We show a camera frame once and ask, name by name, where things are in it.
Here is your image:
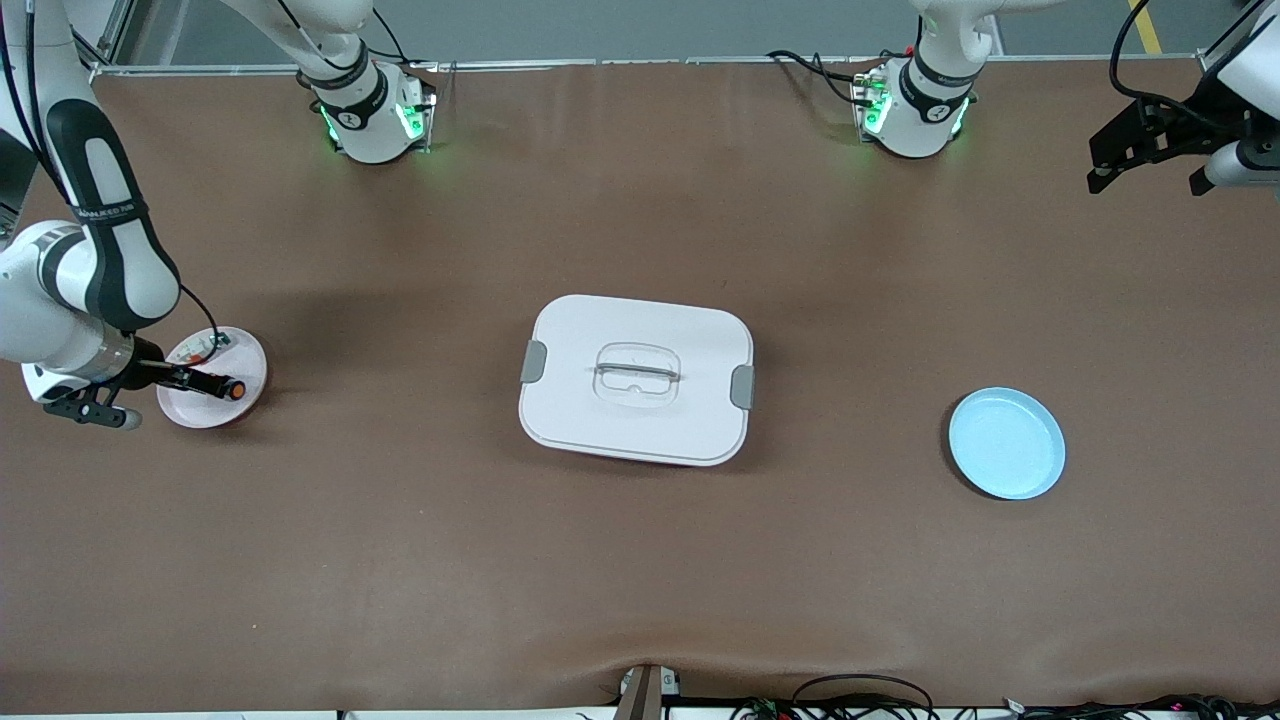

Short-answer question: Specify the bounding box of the pink box with white lid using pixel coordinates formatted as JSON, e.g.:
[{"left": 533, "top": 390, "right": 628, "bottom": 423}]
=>
[{"left": 518, "top": 294, "right": 756, "bottom": 468}]

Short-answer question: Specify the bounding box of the pale pink round plate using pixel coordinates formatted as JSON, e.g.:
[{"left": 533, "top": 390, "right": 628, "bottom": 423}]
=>
[{"left": 157, "top": 326, "right": 269, "bottom": 430}]

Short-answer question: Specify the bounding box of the light blue round plate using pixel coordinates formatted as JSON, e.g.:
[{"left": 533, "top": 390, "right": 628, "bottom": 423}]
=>
[{"left": 948, "top": 387, "right": 1067, "bottom": 501}]

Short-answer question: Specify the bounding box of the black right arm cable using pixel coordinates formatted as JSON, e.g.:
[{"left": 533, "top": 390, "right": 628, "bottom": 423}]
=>
[{"left": 178, "top": 283, "right": 225, "bottom": 351}]

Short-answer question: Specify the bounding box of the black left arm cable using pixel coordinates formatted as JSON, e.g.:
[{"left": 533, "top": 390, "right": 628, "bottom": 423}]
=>
[{"left": 1108, "top": 0, "right": 1251, "bottom": 136}]

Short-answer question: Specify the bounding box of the aluminium frame profile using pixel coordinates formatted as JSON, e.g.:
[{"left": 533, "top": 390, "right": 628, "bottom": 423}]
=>
[{"left": 65, "top": 0, "right": 136, "bottom": 79}]

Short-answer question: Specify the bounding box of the black cable at arm base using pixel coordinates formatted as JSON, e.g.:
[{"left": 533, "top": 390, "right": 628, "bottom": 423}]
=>
[
  {"left": 768, "top": 48, "right": 881, "bottom": 106},
  {"left": 372, "top": 8, "right": 411, "bottom": 66}
]

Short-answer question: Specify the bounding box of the aluminium table edge rail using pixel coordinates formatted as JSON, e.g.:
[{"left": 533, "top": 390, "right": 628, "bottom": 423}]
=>
[{"left": 85, "top": 52, "right": 1216, "bottom": 79}]

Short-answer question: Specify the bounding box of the metal bracket at table edge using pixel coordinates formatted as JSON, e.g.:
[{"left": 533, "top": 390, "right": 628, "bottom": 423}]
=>
[{"left": 615, "top": 664, "right": 683, "bottom": 720}]

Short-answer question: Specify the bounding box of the black cable bundle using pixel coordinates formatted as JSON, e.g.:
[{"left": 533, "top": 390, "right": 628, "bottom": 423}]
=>
[{"left": 730, "top": 675, "right": 1280, "bottom": 720}]

